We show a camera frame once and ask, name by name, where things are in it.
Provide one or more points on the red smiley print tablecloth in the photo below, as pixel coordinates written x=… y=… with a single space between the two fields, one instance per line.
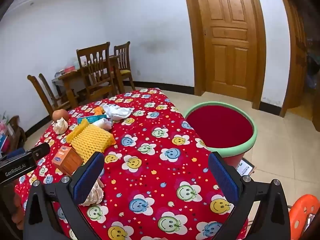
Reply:
x=155 y=160

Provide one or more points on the orange candy-shaped toy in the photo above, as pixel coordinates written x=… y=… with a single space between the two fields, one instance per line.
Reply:
x=98 y=110

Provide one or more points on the red flat box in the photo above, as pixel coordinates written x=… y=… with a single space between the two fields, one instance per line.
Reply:
x=70 y=68

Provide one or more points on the wooden door frame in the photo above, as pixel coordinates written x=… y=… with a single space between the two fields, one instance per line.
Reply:
x=295 y=55

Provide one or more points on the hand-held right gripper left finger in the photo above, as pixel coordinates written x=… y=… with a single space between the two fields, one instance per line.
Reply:
x=87 y=177

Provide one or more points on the yellow foam fruit net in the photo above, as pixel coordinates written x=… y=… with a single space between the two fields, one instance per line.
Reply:
x=87 y=137

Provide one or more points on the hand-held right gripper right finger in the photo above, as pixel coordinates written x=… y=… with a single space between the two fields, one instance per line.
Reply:
x=222 y=177

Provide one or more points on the crumpled white tissue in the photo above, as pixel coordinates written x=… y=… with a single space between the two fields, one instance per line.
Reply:
x=96 y=192
x=60 y=126

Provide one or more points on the red bin with green rim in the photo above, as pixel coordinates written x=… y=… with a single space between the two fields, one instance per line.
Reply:
x=220 y=127

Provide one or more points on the wooden dining chair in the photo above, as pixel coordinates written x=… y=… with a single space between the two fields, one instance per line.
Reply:
x=48 y=85
x=37 y=90
x=93 y=62

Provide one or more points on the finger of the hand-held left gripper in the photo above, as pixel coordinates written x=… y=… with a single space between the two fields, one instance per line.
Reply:
x=41 y=150

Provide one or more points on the pile of colourful boxes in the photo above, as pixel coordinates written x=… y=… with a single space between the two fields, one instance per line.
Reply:
x=3 y=135

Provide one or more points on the teal flat carton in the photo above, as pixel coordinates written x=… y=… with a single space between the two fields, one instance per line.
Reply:
x=91 y=119

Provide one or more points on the red apple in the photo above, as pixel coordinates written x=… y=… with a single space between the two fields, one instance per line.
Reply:
x=60 y=115

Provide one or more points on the printed white carton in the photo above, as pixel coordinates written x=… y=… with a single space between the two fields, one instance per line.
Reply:
x=246 y=170

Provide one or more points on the silver white packet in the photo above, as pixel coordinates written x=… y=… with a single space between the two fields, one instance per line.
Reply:
x=102 y=124

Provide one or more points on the wooden chair with yellow cushion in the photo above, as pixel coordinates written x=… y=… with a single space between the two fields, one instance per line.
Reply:
x=122 y=55

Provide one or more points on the person's left hand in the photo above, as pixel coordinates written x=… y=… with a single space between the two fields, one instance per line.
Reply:
x=18 y=210

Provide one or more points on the orange plastic stool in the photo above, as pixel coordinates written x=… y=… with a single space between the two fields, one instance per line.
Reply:
x=302 y=212

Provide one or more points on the wooden dining table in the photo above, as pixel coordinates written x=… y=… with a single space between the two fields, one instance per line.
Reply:
x=72 y=76

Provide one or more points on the small orange carton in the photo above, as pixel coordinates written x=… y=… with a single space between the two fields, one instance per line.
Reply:
x=66 y=160

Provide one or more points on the wooden door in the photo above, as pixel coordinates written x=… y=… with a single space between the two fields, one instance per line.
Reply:
x=227 y=55
x=260 y=55

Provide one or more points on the dark wooden shelf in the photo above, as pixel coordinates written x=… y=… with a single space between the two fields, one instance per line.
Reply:
x=16 y=130

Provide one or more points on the crumpled white paper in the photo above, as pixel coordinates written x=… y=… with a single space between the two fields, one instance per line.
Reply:
x=117 y=111

